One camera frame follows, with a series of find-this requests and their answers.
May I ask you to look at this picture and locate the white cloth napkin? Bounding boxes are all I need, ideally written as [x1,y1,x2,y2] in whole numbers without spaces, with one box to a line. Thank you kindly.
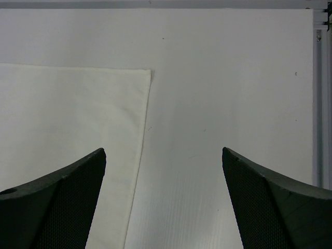
[1,63,151,248]

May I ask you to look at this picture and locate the right side aluminium rail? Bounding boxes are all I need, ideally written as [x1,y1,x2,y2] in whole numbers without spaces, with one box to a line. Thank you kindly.
[313,1,331,190]

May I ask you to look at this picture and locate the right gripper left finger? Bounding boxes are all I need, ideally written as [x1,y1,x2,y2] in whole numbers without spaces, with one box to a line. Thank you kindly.
[1,148,106,248]

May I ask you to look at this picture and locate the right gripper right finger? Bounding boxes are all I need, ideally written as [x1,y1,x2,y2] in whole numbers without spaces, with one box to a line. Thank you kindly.
[222,147,331,248]

